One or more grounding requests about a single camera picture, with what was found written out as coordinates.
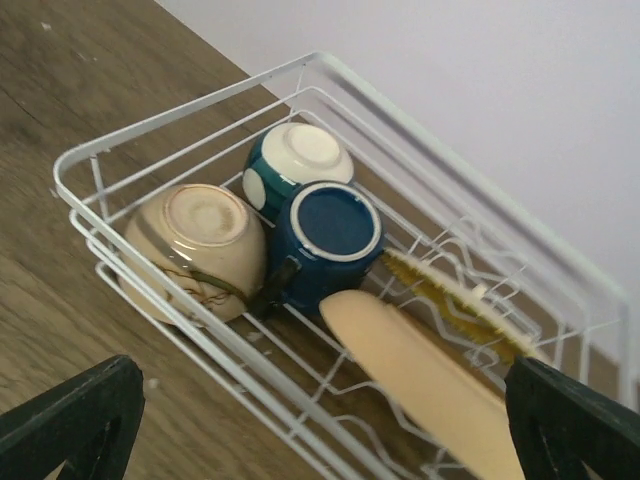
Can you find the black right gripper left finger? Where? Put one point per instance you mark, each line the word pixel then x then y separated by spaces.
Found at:
pixel 86 425

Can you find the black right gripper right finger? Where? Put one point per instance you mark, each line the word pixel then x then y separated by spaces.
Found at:
pixel 562 429

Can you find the cream orange plate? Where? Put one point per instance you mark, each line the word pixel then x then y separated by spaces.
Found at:
pixel 437 393

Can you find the round bamboo steamer tray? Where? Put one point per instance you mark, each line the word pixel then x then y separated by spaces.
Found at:
pixel 463 308

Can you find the small white bowl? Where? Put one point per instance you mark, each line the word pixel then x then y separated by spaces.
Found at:
pixel 207 240

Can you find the white wire dish rack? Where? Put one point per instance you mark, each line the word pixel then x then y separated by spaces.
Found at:
pixel 289 372

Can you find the dark blue mug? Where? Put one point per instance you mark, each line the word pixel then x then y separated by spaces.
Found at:
pixel 325 239

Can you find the white bowl teal outside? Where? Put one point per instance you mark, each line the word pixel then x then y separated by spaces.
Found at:
pixel 288 156

